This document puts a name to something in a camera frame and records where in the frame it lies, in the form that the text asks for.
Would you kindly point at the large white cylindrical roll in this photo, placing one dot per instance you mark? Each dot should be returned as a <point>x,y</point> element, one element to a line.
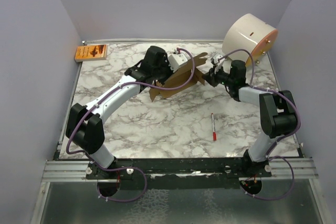
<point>252,34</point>

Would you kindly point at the orange paperback book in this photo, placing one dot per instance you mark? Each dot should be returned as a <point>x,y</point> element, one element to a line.
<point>91,53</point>

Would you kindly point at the red capped white marker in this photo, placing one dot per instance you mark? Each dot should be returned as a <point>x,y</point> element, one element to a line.
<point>213,127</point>

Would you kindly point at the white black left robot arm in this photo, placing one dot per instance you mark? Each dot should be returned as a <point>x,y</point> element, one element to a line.
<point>85,123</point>

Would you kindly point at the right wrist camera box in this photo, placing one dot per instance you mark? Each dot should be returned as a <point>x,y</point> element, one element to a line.
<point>216,59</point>

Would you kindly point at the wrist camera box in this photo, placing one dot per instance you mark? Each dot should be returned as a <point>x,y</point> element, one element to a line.
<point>176,61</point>
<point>216,59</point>

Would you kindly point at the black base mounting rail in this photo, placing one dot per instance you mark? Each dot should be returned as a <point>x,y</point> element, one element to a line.
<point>129,176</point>

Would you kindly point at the brown cardboard box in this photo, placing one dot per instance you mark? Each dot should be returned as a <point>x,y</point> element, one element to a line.
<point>179,78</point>

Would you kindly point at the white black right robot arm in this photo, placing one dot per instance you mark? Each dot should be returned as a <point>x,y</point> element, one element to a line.
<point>279,117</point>

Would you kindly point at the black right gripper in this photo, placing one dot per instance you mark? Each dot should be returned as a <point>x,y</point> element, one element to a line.
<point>211,75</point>

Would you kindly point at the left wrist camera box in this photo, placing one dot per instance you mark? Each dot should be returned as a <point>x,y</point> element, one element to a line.
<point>176,61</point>

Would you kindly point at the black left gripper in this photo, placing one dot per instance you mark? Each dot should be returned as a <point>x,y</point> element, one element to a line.
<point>165,63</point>

